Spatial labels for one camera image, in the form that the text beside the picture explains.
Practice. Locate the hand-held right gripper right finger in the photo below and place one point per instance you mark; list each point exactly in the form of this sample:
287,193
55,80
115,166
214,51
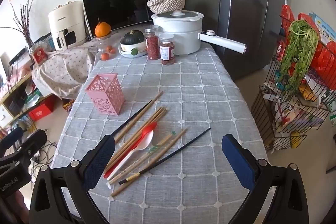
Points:
237,161

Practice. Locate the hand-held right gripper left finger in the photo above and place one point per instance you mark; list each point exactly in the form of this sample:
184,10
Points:
101,158

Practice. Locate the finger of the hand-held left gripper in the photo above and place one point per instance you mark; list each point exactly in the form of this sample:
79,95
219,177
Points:
13,136
34,142

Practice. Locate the white plastic spoon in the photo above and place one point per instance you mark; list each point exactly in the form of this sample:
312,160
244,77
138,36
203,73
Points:
145,142

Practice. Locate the red plastic spoon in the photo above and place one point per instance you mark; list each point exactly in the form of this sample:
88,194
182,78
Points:
149,129

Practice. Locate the pink perforated utensil holder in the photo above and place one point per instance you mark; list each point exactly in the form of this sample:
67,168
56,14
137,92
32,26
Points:
105,98

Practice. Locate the wooden chopstick with green print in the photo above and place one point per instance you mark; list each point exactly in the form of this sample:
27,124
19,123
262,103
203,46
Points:
162,142
170,143

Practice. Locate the red cardboard box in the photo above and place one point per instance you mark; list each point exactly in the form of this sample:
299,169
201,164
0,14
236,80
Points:
42,111

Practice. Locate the wooden shelf unit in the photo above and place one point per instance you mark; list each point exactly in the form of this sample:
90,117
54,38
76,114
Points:
15,87

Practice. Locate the grey checked tablecloth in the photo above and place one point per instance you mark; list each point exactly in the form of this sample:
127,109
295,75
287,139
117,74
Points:
197,98

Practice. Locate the small floral white cloth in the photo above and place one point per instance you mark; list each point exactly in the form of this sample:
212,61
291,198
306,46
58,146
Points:
63,69

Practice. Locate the red label glass jar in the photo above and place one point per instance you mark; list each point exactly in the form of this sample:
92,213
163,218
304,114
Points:
39,55

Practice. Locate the dry brown branches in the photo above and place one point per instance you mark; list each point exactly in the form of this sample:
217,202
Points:
27,35

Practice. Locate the small orange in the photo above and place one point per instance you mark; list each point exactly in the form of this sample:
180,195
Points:
112,50
105,56

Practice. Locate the stack of white plates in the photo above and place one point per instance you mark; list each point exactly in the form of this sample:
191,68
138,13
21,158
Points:
123,54

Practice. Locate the dark green squash in bowl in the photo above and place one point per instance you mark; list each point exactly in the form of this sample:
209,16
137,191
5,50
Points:
128,48

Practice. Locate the clear glass jar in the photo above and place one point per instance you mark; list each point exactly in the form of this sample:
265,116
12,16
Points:
101,43

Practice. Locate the bunch of green vegetables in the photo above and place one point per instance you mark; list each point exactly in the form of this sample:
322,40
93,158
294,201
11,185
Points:
296,56

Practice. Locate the jar of red goji berries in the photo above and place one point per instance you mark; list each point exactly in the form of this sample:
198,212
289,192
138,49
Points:
152,45

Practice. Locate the white label jar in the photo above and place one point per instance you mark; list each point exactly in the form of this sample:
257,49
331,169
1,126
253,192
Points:
166,52

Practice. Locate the cream air fryer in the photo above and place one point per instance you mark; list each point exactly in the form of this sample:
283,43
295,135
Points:
65,19

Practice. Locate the red plastic bag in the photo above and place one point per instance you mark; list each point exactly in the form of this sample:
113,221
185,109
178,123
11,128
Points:
324,58

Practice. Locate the white electric pot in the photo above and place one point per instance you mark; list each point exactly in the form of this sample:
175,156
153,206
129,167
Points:
183,37

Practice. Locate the grey refrigerator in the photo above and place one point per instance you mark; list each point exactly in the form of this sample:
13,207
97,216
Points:
236,16

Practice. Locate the black microwave oven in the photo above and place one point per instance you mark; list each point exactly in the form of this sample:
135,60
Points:
118,7

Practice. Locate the red printed packet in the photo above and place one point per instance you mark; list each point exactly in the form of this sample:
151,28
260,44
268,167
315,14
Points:
287,16

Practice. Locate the glass pot lid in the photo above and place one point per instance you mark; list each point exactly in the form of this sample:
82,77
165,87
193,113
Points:
183,15

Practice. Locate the blue and white leaflet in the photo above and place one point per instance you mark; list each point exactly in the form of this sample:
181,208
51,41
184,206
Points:
325,29

